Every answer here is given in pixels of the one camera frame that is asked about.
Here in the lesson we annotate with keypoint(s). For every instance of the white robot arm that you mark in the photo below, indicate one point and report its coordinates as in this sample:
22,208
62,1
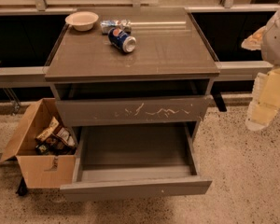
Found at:
267,40

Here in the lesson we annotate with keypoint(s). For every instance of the grey drawer cabinet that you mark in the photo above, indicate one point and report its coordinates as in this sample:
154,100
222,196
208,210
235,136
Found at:
169,60

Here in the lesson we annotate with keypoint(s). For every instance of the grey scratched upper drawer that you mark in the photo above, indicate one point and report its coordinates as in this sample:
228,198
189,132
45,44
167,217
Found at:
132,111

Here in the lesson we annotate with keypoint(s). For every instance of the grey metal railing beam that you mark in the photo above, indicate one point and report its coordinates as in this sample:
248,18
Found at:
32,77

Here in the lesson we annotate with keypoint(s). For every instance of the blue pepsi can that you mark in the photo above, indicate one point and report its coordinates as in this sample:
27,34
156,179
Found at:
121,40

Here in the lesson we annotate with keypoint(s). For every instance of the white paper bowl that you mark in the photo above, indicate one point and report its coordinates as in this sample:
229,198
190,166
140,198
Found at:
82,20

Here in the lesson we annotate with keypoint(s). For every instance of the snack bags in box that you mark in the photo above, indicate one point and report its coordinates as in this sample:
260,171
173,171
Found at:
55,140

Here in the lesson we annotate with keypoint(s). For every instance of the open cardboard box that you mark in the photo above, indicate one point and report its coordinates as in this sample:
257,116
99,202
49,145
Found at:
38,171

